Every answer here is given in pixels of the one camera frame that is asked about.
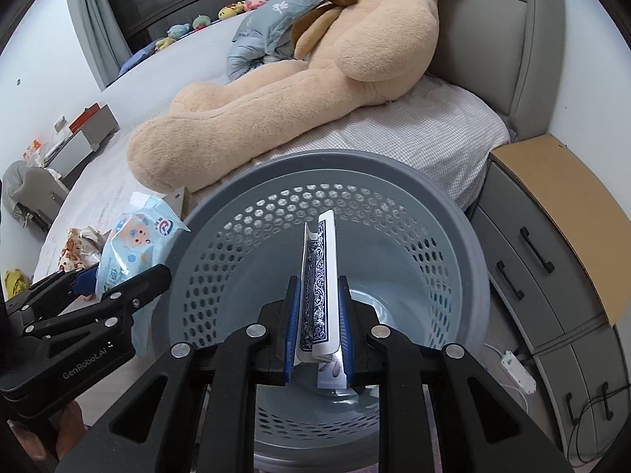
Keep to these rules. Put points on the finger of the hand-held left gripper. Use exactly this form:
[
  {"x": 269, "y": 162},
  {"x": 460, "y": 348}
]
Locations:
[
  {"x": 86, "y": 278},
  {"x": 143, "y": 283}
]

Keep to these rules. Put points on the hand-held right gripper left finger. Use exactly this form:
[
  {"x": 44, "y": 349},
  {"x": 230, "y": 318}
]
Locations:
[{"x": 293, "y": 315}]

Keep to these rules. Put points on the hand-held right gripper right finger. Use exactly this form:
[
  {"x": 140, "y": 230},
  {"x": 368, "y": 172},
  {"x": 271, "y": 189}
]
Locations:
[{"x": 345, "y": 325}]

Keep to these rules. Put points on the blue wet wipes packet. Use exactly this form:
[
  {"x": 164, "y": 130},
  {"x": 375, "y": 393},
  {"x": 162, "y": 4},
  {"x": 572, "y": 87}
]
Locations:
[{"x": 133, "y": 241}]

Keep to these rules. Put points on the blue patterned playing card box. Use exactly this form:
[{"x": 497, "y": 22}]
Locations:
[{"x": 320, "y": 281}]

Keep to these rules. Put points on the grey perforated plastic basket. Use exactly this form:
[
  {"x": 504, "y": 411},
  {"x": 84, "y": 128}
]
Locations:
[{"x": 419, "y": 266}]

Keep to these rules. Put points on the person's left hand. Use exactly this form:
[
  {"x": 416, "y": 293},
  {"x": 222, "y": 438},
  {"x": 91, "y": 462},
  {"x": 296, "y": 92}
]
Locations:
[{"x": 68, "y": 428}]

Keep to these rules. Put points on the cream and red snack wrapper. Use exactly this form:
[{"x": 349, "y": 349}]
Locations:
[{"x": 74, "y": 251}]

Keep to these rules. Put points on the yellow bag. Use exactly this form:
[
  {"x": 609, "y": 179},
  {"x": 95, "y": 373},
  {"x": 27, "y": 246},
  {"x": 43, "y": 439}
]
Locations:
[{"x": 15, "y": 283}]

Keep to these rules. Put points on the grey chair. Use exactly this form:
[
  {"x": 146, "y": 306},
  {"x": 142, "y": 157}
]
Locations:
[{"x": 34, "y": 192}]

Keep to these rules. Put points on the white and grey desk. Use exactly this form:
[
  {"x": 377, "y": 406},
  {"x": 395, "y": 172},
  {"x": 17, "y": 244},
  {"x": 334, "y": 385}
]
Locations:
[{"x": 84, "y": 143}]

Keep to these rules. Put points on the red box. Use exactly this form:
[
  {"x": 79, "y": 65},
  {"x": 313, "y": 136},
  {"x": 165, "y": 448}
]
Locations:
[{"x": 85, "y": 116}]

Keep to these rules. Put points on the white power strip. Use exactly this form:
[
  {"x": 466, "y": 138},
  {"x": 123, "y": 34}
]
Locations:
[{"x": 517, "y": 372}]

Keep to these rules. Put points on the grey nightstand with drawers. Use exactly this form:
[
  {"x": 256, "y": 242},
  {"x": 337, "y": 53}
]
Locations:
[{"x": 542, "y": 281}]

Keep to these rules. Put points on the bed with checkered sheet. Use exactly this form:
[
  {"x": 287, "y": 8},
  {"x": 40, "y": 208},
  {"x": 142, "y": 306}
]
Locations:
[{"x": 419, "y": 128}]

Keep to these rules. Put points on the large beige teddy bear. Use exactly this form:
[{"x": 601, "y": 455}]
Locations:
[{"x": 296, "y": 93}]

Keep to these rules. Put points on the blue cushion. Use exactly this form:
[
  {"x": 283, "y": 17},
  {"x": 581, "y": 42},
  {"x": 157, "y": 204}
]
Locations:
[{"x": 138, "y": 59}]

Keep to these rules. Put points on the row of small plush toys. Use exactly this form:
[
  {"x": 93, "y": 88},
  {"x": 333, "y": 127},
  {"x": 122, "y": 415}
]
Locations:
[{"x": 172, "y": 37}]

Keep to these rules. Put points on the blue-grey folded duvet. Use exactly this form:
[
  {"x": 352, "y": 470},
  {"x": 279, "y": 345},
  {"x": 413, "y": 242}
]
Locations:
[{"x": 251, "y": 56}]

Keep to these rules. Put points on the brown cardboard sheet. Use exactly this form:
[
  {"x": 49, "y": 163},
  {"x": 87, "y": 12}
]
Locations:
[{"x": 567, "y": 197}]

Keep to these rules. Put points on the grey curtain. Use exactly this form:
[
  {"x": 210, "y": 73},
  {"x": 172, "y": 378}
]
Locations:
[{"x": 93, "y": 19}]

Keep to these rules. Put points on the green plush toy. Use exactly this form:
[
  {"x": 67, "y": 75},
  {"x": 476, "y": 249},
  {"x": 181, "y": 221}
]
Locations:
[{"x": 202, "y": 22}]

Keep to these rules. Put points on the yellow plush toy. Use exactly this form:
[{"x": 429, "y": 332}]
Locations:
[{"x": 231, "y": 11}]

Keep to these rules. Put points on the pink plush toy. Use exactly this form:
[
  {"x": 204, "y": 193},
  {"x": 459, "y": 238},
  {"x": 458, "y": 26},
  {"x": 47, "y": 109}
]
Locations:
[{"x": 255, "y": 0}]

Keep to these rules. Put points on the blue-grey floral pillow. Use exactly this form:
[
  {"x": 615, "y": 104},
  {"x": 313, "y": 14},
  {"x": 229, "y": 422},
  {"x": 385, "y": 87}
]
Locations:
[{"x": 281, "y": 10}]

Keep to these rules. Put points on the grey upholstered headboard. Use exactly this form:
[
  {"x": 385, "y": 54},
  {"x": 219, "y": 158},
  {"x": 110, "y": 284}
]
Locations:
[{"x": 493, "y": 34}]

